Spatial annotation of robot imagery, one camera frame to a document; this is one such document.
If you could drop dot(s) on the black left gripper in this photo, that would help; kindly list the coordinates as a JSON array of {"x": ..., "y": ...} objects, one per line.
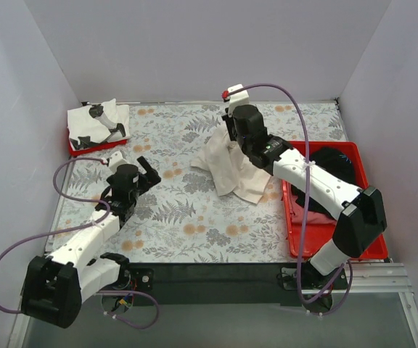
[{"x": 144, "y": 177}]

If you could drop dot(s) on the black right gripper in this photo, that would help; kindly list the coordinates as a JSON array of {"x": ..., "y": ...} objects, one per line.
[{"x": 228, "y": 123}]

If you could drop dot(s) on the cream white t-shirt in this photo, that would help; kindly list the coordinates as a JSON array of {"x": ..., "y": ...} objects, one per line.
[{"x": 231, "y": 170}]

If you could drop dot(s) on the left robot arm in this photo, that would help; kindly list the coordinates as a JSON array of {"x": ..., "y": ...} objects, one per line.
[{"x": 58, "y": 284}]

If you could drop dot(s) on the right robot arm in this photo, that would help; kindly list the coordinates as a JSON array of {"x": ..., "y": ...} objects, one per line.
[{"x": 359, "y": 212}]

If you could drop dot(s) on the floral patterned table mat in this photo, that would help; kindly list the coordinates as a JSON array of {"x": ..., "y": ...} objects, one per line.
[{"x": 182, "y": 219}]

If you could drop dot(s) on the folded white printed t-shirt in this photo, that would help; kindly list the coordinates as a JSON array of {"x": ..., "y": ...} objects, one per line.
[{"x": 107, "y": 113}]

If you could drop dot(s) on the small red tray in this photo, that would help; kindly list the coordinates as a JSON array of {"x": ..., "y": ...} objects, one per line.
[{"x": 95, "y": 138}]

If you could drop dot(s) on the black garment in bin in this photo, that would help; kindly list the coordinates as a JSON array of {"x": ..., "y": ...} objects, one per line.
[{"x": 334, "y": 162}]

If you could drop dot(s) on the pink garment in bin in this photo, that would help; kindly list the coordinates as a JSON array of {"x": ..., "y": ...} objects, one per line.
[{"x": 313, "y": 218}]

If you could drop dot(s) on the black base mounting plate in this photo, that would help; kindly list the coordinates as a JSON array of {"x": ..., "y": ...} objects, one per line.
[{"x": 212, "y": 283}]

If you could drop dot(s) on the large red bin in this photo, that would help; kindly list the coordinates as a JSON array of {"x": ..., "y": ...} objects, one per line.
[{"x": 319, "y": 234}]

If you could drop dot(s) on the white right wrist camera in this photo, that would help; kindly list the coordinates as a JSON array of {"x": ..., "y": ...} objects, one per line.
[{"x": 235, "y": 97}]

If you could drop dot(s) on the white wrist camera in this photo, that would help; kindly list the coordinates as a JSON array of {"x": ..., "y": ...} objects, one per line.
[
  {"x": 114, "y": 161},
  {"x": 235, "y": 97}
]

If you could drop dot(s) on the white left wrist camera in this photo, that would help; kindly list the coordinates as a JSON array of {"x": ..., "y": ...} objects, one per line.
[{"x": 114, "y": 161}]

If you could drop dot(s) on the aluminium frame rail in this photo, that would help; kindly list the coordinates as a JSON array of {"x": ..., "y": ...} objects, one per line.
[{"x": 380, "y": 311}]

